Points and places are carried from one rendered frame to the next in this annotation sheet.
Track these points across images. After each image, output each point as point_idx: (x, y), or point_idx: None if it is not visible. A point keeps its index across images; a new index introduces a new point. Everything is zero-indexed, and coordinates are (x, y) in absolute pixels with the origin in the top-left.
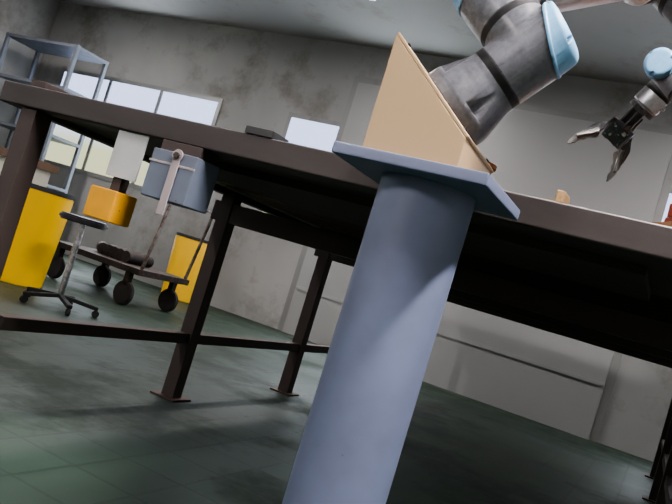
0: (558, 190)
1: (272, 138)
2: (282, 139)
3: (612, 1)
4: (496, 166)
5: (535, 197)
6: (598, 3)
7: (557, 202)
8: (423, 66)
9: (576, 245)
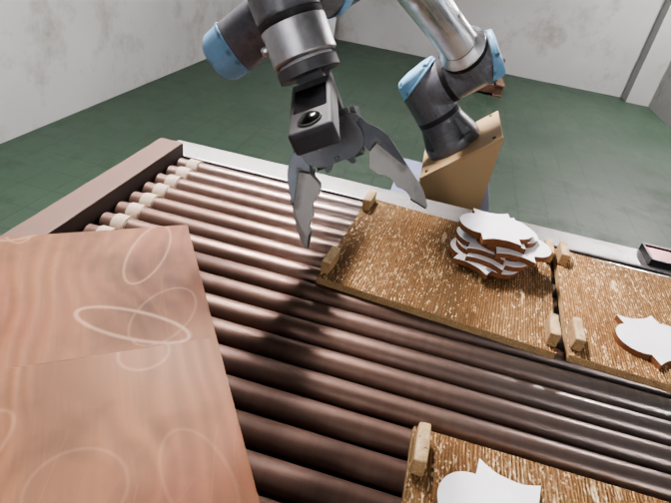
0: (375, 191)
1: (639, 249)
2: (646, 254)
3: (408, 14)
4: (459, 219)
5: (386, 190)
6: (416, 24)
7: (370, 186)
8: (496, 127)
9: None
